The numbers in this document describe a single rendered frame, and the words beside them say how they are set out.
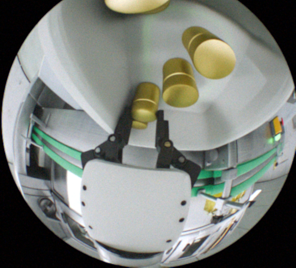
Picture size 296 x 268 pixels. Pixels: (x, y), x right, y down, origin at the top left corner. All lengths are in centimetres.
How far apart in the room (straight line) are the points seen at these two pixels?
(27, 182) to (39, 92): 59
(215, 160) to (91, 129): 31
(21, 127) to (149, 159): 71
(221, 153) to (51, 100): 86
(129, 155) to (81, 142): 15
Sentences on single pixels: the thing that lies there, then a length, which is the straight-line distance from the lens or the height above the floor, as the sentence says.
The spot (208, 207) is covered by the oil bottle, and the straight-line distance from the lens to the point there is 40.
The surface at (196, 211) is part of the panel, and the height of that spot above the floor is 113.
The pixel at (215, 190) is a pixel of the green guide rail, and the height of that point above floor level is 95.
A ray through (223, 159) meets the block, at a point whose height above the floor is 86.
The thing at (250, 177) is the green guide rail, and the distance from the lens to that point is 32.
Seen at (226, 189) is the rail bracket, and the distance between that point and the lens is 20.
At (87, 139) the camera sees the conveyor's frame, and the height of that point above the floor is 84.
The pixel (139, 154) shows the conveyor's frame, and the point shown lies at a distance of 23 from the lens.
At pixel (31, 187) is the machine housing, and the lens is 85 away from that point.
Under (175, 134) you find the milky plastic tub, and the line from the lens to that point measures 17.
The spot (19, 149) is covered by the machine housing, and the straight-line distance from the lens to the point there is 73.
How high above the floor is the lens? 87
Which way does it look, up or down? 25 degrees down
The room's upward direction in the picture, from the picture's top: 173 degrees counter-clockwise
